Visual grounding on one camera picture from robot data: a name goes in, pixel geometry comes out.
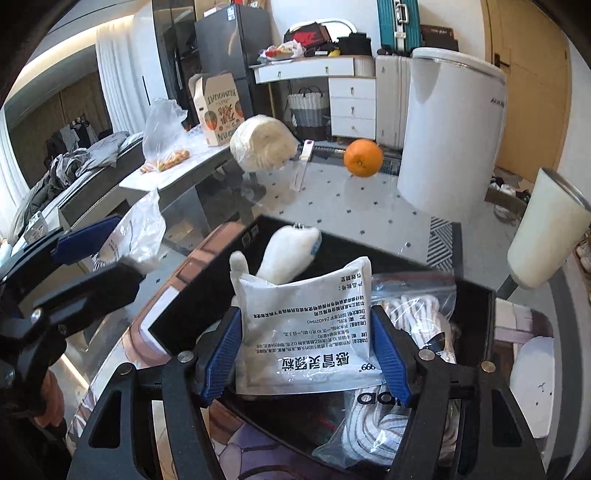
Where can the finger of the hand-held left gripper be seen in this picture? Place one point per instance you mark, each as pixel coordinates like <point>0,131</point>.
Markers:
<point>87,240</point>
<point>92,286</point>

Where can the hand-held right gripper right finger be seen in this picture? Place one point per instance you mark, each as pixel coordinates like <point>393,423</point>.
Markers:
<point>392,355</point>

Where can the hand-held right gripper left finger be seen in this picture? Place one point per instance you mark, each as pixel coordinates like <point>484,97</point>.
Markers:
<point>221,360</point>

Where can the clear plastic bag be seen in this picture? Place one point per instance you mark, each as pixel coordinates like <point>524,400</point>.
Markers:
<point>138,240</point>

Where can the black cardboard box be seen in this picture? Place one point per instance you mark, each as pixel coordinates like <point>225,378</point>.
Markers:
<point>475,323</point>

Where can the white medicine packet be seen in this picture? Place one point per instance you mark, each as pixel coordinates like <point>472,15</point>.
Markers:
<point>304,323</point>

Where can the white plush toy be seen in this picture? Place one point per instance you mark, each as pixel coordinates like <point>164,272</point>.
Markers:
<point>286,254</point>

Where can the person's left hand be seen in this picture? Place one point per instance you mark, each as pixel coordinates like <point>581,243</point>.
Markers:
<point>46,397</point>

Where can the bed with grey clothes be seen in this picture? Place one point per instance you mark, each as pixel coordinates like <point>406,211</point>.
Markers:
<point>69,175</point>

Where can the hanging dark clothes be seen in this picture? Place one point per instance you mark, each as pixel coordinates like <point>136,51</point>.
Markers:
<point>74,136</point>

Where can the plastic bag of kumquats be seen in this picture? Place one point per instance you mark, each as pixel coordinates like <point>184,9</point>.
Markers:
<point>164,134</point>

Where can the printed table mat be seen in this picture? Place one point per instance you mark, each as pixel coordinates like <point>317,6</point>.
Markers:
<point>531,383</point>

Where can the white curtain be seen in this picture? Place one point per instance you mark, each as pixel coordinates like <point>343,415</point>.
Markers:
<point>120,87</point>

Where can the printed fruit carton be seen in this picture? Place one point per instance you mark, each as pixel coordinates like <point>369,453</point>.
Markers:
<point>217,110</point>

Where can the cream tumbler cup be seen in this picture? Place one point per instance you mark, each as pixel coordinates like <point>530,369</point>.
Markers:
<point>540,230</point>

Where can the orange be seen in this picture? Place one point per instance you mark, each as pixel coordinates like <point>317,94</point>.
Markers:
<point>363,158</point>

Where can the white peeler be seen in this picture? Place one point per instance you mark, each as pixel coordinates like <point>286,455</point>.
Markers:
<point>302,161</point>

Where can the tall white trash can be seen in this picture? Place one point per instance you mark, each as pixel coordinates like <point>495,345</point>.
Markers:
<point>452,134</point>

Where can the dark grey fridge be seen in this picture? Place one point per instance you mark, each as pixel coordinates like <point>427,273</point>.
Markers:
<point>231,41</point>

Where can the woven basket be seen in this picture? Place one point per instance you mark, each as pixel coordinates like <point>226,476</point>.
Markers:
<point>307,110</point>

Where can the white desk with drawers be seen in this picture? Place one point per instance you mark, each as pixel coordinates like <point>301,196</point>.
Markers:
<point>341,92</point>

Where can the bagged food on desk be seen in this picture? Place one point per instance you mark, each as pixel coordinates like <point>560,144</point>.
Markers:
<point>281,51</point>

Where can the red and black shoe box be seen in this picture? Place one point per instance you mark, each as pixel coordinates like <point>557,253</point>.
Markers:
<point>307,34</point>

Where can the black bag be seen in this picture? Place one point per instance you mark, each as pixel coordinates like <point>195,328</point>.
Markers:
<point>353,44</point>

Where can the wooden door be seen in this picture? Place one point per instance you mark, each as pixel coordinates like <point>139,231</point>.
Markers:
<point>531,69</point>

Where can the stack of black boxes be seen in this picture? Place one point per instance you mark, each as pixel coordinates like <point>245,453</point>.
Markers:
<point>436,34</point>

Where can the teal suitcase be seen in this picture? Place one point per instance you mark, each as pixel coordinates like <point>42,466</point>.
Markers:
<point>397,23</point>

